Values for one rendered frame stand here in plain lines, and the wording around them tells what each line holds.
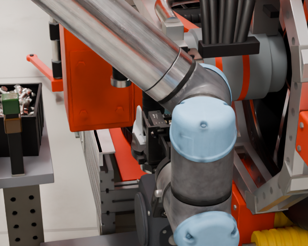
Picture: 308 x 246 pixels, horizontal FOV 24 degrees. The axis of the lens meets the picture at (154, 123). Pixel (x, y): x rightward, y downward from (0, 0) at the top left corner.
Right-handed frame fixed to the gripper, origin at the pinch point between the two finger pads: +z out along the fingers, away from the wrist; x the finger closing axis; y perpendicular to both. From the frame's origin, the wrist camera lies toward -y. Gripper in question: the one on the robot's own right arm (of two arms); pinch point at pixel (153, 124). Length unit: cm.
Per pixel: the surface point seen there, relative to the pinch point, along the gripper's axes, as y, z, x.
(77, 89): -19, 55, 8
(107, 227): -69, 66, 0
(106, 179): -52, 66, 0
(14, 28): -83, 275, 22
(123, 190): -56, 66, -5
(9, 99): -17, 49, 24
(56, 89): -76, 178, 7
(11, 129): -25, 49, 24
